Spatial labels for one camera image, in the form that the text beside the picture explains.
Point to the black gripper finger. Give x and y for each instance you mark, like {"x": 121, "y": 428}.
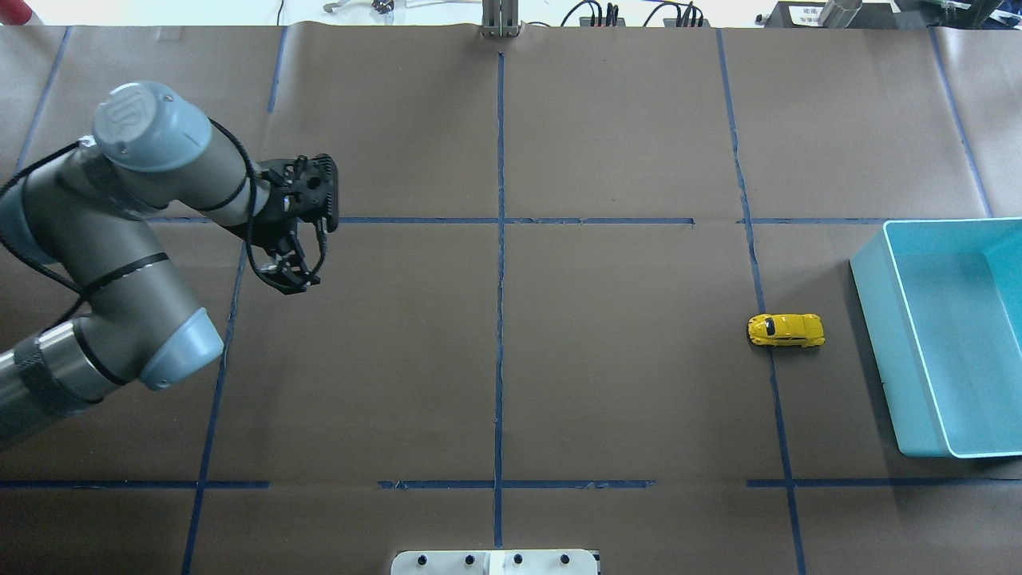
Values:
{"x": 288, "y": 272}

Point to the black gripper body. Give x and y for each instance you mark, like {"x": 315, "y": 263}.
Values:
{"x": 272, "y": 229}

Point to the yellow beetle toy car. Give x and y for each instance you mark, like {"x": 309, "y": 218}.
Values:
{"x": 786, "y": 330}

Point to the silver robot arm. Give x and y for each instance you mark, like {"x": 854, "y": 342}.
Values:
{"x": 81, "y": 217}

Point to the red cylinder bottle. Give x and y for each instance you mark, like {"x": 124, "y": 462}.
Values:
{"x": 15, "y": 12}

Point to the small metal cup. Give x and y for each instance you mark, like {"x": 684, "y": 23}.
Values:
{"x": 838, "y": 14}

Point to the teal plastic storage bin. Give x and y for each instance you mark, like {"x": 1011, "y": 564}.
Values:
{"x": 942, "y": 305}

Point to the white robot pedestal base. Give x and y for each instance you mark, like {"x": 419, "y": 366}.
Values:
{"x": 497, "y": 561}

